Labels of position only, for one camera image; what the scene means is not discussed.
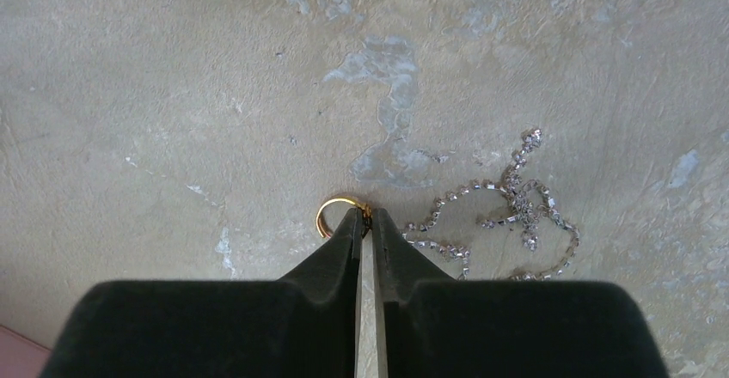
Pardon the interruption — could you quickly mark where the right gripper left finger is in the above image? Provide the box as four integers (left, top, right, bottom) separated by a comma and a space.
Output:
41, 209, 363, 377

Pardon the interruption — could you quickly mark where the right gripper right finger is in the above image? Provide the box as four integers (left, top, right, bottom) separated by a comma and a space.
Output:
371, 209, 668, 377

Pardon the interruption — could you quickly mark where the gold ring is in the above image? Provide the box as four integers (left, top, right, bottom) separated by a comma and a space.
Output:
315, 195, 372, 240

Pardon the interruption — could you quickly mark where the silver crystal jewelry pile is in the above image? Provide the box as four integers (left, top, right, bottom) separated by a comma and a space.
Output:
401, 128, 581, 281

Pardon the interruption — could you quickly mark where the pink jewelry box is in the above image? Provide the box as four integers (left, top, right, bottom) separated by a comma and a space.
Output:
0, 326, 50, 378

